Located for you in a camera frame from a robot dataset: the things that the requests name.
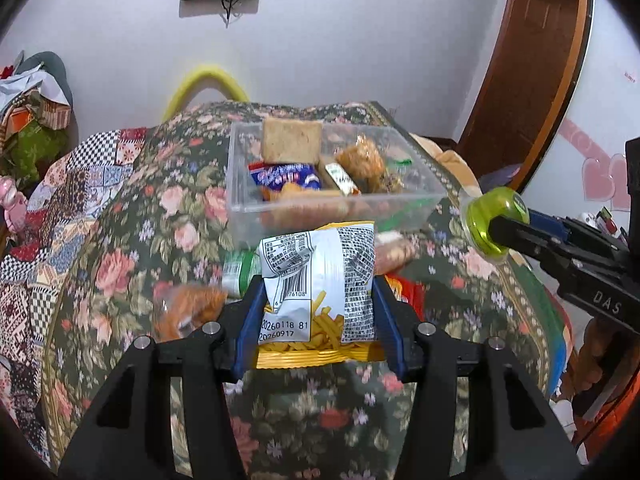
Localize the yellow foam tube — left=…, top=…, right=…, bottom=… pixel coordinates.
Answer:
left=160, top=63, right=251, bottom=124

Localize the patchwork quilt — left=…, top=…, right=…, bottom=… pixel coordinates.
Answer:
left=0, top=127, right=149, bottom=472

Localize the white sliding door with stickers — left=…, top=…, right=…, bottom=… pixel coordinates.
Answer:
left=520, top=0, right=640, bottom=243

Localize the white yellow fries packet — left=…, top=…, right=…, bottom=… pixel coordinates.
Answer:
left=254, top=221, right=387, bottom=369

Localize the square toast packet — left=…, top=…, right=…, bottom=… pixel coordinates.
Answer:
left=260, top=117, right=325, bottom=166

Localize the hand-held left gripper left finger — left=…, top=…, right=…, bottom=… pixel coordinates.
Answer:
left=59, top=275, right=269, bottom=480

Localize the clear plastic box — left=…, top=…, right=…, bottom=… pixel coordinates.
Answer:
left=225, top=119, right=448, bottom=252

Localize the orange bread packet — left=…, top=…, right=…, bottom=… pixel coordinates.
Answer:
left=259, top=182, right=342, bottom=232
left=152, top=282, right=229, bottom=344

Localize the green floral blanket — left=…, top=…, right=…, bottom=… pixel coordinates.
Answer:
left=42, top=101, right=574, bottom=480

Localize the wooden door frame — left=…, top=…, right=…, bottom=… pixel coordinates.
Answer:
left=457, top=0, right=597, bottom=182

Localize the red snack packet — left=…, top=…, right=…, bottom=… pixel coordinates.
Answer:
left=384, top=272, right=427, bottom=319

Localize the bread packet with green ties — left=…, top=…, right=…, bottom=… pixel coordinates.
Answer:
left=334, top=134, right=413, bottom=193

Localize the pile of clothes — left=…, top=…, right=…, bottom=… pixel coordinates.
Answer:
left=0, top=50, right=77, bottom=187

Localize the labelled brown biscuit packet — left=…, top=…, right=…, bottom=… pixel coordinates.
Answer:
left=319, top=162, right=362, bottom=196

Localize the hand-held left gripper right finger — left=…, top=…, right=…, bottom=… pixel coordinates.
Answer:
left=372, top=275, right=584, bottom=480

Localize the blue snack packet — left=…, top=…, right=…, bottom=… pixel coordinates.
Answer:
left=248, top=162, right=323, bottom=197

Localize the green candy packet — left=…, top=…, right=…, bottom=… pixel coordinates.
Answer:
left=222, top=249, right=264, bottom=299

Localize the green jelly cup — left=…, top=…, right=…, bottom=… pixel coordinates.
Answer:
left=458, top=185, right=530, bottom=264

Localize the pink toy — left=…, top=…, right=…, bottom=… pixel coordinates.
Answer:
left=0, top=176, right=29, bottom=234

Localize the black monitor cable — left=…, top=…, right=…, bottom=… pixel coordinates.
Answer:
left=219, top=0, right=244, bottom=27

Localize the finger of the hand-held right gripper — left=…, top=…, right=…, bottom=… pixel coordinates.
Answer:
left=487, top=213, right=592, bottom=282
left=528, top=211, right=624, bottom=252

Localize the long beige wafer packet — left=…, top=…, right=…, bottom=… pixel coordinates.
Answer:
left=374, top=232, right=419, bottom=272

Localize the beige pillow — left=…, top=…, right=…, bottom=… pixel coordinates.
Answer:
left=409, top=132, right=482, bottom=197

